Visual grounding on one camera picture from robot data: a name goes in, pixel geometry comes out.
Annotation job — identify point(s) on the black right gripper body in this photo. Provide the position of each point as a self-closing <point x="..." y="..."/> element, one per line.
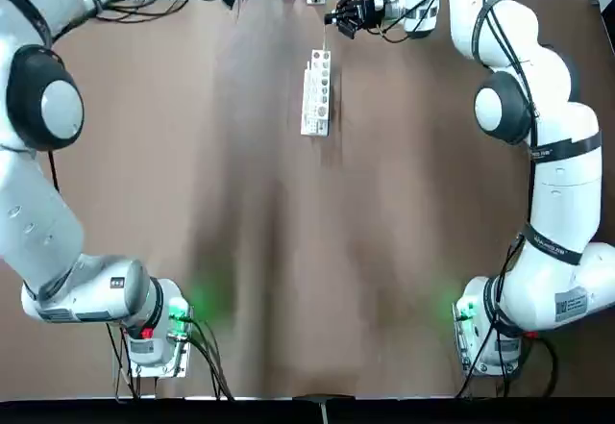
<point x="371" y="13"/>

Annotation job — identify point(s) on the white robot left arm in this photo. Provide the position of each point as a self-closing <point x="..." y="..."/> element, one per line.
<point x="38" y="231"/>

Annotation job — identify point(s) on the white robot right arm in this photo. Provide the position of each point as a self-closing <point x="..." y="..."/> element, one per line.
<point x="567" y="188"/>

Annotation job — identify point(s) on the white test tube rack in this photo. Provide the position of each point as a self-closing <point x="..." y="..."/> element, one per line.
<point x="312" y="126"/>

